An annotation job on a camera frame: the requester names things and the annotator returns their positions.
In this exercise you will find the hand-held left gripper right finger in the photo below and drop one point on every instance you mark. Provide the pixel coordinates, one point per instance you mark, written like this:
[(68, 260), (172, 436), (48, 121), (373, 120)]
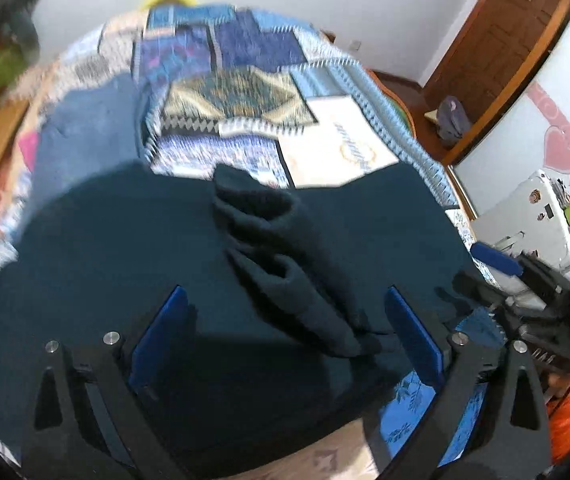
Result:
[(417, 342)]

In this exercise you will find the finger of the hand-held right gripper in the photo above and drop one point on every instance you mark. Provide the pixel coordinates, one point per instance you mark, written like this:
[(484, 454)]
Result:
[(495, 259), (480, 285)]

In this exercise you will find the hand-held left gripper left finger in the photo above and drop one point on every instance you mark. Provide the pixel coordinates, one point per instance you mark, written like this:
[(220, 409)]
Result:
[(157, 345)]

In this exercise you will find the dark teal pants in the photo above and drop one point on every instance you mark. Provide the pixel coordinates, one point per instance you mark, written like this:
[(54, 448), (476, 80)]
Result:
[(165, 240)]

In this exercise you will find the white machine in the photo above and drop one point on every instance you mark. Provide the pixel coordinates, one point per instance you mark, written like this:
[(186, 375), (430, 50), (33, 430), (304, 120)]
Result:
[(530, 220)]

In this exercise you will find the grey bag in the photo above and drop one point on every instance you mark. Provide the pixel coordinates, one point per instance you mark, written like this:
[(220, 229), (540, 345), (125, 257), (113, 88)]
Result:
[(452, 117)]

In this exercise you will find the wooden door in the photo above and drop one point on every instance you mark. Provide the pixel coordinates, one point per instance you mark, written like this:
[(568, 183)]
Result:
[(505, 35)]

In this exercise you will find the blue cloth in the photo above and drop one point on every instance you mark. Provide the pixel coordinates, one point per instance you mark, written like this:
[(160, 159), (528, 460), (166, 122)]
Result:
[(90, 130)]

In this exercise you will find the patchwork printed blanket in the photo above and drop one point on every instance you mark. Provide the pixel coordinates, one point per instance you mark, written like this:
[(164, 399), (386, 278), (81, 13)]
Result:
[(245, 95)]

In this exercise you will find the pink heart wall sticker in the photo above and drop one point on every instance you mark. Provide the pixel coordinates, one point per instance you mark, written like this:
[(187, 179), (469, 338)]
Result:
[(567, 145)]

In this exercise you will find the wall socket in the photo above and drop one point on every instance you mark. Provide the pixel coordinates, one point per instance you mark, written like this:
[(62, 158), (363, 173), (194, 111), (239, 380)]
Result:
[(355, 46)]

